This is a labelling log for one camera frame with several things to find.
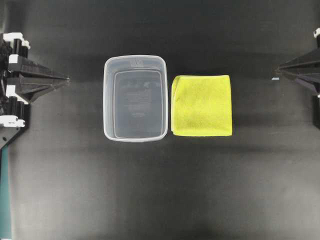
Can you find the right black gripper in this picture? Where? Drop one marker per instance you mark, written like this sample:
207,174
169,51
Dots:
305,70

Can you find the left teal robot arm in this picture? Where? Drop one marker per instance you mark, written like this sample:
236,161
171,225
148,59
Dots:
7,136

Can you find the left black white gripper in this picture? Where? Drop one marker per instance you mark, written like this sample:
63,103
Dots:
15,98

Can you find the yellow folded towel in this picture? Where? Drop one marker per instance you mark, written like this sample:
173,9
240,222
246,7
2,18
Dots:
201,106

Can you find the clear plastic container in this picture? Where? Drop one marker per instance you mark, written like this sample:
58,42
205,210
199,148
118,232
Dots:
135,98

